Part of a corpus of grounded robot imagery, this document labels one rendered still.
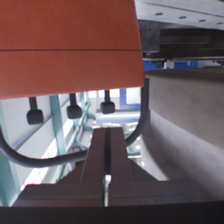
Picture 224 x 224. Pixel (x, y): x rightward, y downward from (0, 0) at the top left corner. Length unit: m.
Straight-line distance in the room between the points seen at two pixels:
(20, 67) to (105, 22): 0.11
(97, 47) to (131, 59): 0.05
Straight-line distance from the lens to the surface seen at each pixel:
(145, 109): 0.23
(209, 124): 0.80
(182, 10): 0.36
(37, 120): 0.24
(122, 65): 0.21
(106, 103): 0.26
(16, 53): 0.19
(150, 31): 1.34
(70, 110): 0.24
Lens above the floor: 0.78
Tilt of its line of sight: 16 degrees up
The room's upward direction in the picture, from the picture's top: 178 degrees clockwise
